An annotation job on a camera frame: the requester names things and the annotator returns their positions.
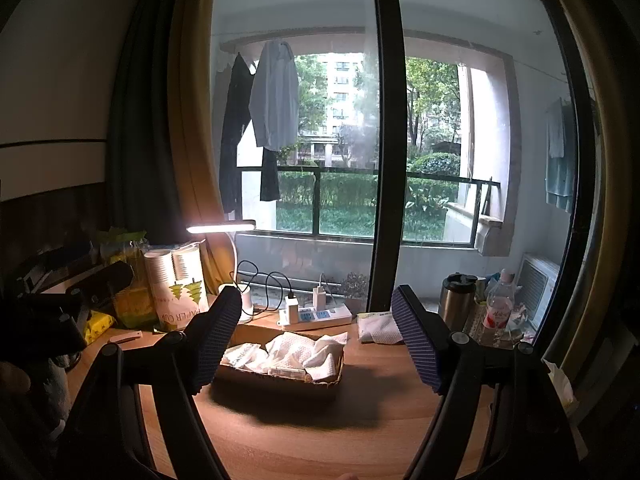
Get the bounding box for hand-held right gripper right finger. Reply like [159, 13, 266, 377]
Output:
[391, 285, 586, 480]

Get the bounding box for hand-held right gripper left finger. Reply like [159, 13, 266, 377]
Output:
[55, 287, 243, 480]

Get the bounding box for clear bag of cotton pads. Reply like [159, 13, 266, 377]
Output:
[221, 342, 271, 373]

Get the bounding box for white dotted cloth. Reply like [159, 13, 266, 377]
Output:
[265, 334, 321, 371]

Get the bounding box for cardboard box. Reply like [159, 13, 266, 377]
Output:
[212, 330, 347, 401]

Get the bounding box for person's left forearm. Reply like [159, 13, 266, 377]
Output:
[0, 355, 73, 461]

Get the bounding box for white plastic bag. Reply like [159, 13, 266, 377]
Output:
[357, 314, 405, 346]

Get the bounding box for steel thermos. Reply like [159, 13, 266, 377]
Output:
[437, 272, 480, 333]

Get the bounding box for small yellow packet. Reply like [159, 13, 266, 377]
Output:
[82, 310, 118, 346]

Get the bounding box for paper cup packet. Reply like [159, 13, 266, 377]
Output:
[144, 240, 211, 333]

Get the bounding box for potted plant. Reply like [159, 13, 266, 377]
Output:
[340, 272, 371, 316]

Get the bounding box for clear water bottle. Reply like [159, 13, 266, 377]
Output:
[484, 268, 517, 331]

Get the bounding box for white power strip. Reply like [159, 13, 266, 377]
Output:
[277, 304, 353, 332]

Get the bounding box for white desk lamp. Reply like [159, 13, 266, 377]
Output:
[186, 219, 257, 323]

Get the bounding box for white air conditioner unit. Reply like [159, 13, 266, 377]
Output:
[515, 252, 563, 331]

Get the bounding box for black hanging trousers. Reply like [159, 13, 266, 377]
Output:
[259, 146, 282, 202]

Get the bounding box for yellow curtain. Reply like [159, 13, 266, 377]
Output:
[167, 0, 238, 293]

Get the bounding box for balcony railing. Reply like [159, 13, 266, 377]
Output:
[240, 165, 501, 251]

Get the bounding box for dark grey curtain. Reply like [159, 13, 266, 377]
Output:
[107, 0, 176, 241]

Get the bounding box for black hanging coat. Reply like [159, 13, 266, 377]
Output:
[219, 52, 257, 216]

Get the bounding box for pale blue hanging clothes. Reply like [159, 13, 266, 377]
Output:
[544, 97, 578, 213]

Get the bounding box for light blue hanging shirt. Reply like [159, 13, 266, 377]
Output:
[248, 40, 301, 152]

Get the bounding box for black cable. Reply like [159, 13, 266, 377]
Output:
[232, 260, 296, 313]

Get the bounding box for black window frame post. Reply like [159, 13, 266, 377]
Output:
[370, 0, 407, 313]

